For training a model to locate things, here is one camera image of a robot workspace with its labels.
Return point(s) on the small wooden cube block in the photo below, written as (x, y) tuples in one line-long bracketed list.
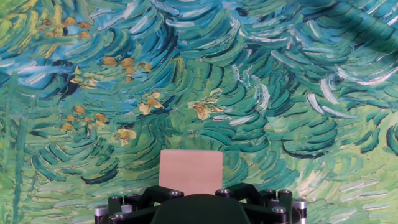
[(191, 171)]

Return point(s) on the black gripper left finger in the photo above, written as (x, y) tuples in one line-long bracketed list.
[(130, 216)]

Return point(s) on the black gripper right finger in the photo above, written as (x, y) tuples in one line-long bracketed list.
[(267, 214)]

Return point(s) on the painted landscape print cloth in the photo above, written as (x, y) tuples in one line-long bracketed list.
[(248, 77)]

